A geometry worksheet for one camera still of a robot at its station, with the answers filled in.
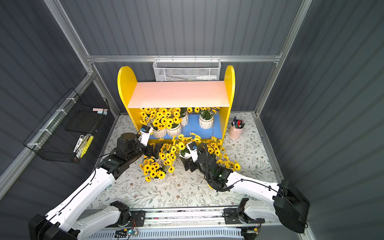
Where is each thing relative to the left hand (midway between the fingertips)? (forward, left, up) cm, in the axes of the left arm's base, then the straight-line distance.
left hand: (154, 140), depth 76 cm
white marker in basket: (-3, +34, +4) cm, 35 cm away
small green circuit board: (-37, +14, -26) cm, 47 cm away
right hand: (-4, -18, -5) cm, 19 cm away
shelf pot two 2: (+8, -9, +6) cm, 13 cm away
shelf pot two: (-12, +1, -10) cm, 16 cm away
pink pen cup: (+18, -48, -12) cm, 53 cm away
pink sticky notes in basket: (+19, +33, +3) cm, 38 cm away
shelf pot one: (+13, 0, +2) cm, 13 cm away
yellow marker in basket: (-6, +30, +3) cm, 31 cm away
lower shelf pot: (+19, -15, -2) cm, 24 cm away
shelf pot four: (-8, -8, 0) cm, 11 cm away
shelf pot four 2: (+17, -28, -2) cm, 33 cm away
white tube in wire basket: (+41, -29, +11) cm, 51 cm away
